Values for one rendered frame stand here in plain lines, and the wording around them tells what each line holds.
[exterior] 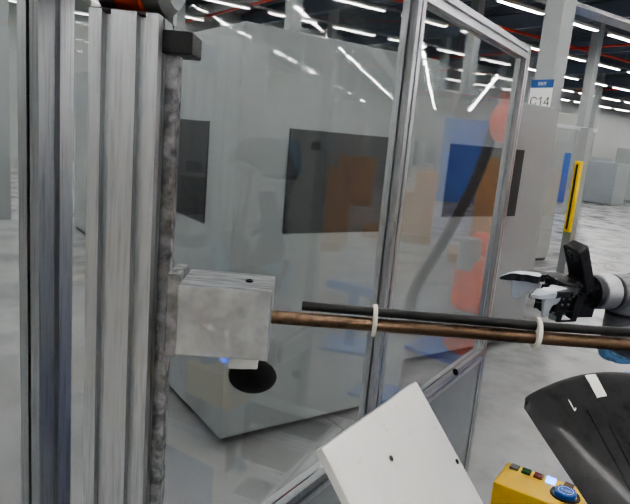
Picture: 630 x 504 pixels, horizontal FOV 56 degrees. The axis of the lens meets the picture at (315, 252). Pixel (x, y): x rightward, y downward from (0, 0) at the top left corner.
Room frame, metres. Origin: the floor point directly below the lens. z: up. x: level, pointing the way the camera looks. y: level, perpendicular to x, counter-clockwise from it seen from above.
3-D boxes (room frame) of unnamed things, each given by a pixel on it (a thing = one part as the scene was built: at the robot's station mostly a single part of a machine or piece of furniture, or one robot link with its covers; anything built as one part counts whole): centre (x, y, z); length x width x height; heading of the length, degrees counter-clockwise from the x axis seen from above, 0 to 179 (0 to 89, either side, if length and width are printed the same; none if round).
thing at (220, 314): (0.58, 0.09, 1.52); 0.10 x 0.07 x 0.08; 92
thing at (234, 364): (0.59, 0.05, 1.46); 0.05 x 0.04 x 0.05; 92
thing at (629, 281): (1.27, -0.68, 1.43); 0.11 x 0.08 x 0.09; 111
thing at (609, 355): (1.25, -0.69, 1.34); 0.11 x 0.08 x 0.11; 21
